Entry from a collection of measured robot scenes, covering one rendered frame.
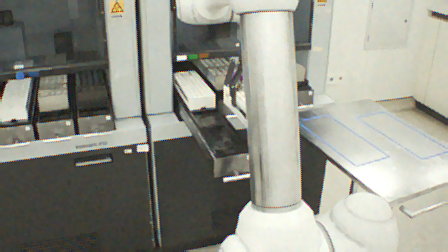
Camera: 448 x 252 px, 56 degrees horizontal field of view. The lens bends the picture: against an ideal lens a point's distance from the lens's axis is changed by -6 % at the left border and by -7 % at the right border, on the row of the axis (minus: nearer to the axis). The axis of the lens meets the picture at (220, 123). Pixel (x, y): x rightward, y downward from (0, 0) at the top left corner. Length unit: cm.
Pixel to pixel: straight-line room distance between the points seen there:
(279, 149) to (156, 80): 104
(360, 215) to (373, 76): 289
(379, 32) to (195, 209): 222
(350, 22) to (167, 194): 209
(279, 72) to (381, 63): 298
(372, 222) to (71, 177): 125
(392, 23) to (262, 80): 295
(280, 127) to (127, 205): 122
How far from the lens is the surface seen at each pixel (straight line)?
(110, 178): 185
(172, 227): 206
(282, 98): 81
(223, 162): 141
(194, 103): 168
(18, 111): 175
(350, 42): 351
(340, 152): 145
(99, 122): 173
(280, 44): 81
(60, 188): 186
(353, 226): 92
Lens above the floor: 151
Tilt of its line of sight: 26 degrees down
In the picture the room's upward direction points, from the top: 1 degrees clockwise
